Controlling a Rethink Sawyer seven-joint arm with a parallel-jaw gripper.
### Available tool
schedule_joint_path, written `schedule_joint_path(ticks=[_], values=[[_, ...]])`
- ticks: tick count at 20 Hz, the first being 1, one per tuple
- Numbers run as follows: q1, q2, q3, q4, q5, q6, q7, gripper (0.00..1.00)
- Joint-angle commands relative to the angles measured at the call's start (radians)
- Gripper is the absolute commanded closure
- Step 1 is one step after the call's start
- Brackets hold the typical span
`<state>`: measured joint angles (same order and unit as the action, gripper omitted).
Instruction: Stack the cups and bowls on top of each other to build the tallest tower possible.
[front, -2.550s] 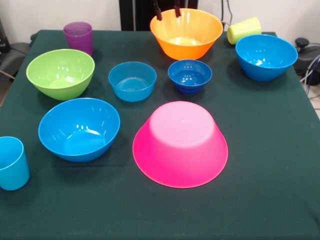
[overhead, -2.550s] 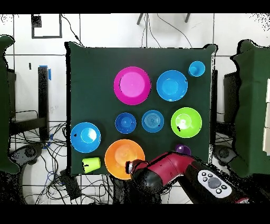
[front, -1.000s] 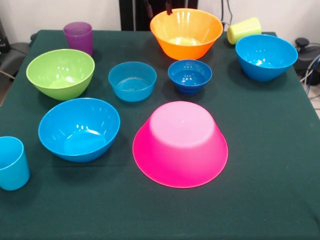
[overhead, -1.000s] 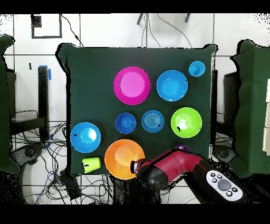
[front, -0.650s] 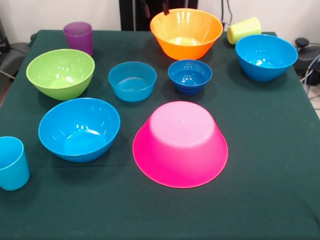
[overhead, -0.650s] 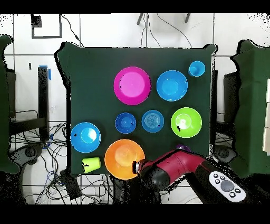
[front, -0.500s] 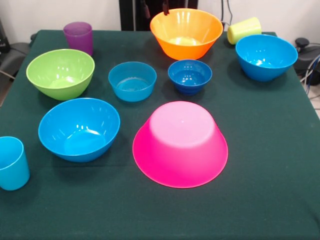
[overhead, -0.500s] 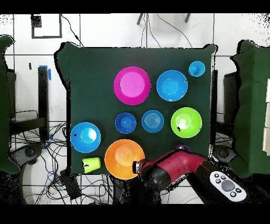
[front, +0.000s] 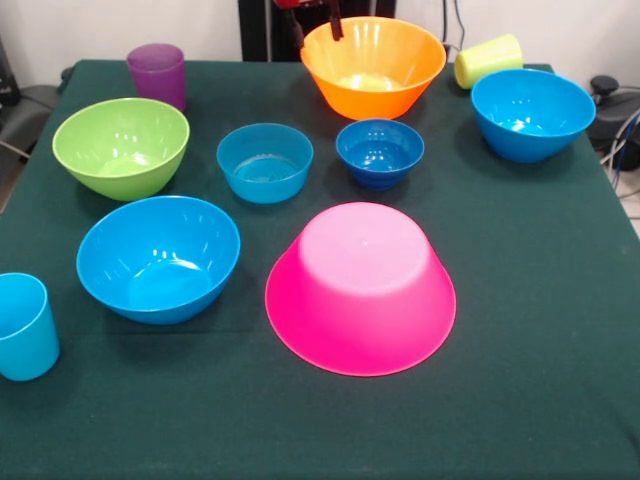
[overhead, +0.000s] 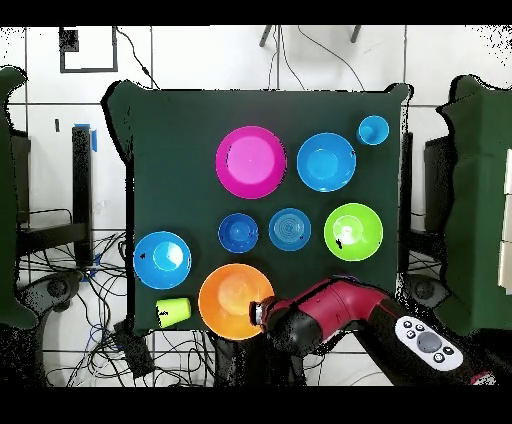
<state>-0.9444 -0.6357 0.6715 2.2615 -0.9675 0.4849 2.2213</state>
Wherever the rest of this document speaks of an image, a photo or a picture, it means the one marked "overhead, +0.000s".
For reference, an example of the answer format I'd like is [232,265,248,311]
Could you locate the pink bowl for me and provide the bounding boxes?
[215,125,288,200]

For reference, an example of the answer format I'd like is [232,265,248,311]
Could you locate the orange bowl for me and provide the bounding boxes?
[197,262,276,341]

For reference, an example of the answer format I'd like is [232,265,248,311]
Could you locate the yellow-green cup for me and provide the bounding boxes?
[154,296,192,329]

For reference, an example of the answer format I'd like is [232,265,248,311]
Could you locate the small dark blue bowl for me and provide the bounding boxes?
[217,212,260,254]

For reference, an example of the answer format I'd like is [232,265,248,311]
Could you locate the small light blue bowl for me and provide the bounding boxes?
[268,207,312,253]

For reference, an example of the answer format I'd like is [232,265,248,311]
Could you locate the large blue bowl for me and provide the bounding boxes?
[132,230,193,290]
[296,132,358,194]

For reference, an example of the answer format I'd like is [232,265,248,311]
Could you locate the dark green tablecloth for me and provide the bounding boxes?
[101,77,415,335]

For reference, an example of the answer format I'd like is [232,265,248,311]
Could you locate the lime green bowl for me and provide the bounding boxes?
[323,202,384,262]

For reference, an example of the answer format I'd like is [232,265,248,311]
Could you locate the light blue cup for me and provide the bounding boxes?
[355,114,391,147]

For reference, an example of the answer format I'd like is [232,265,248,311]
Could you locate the grey chair base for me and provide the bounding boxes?
[403,273,449,315]
[17,271,85,317]

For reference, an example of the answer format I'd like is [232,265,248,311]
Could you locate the black power strip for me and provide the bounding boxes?
[112,319,156,379]

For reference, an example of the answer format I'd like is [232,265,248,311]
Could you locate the green cloth covered table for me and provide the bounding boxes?
[433,74,512,337]
[0,65,39,331]

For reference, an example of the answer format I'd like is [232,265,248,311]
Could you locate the black stand post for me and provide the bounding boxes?
[17,123,98,269]
[397,131,415,275]

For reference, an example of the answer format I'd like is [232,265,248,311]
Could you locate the tangled floor cables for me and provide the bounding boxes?
[19,231,217,387]

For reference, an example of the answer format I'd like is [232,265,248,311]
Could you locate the camera tripod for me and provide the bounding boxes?
[258,25,363,48]

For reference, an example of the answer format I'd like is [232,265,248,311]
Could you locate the black floor cable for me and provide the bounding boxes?
[114,26,160,90]
[296,25,366,92]

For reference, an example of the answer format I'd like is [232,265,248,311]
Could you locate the black square floor frame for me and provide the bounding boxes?
[58,25,120,74]

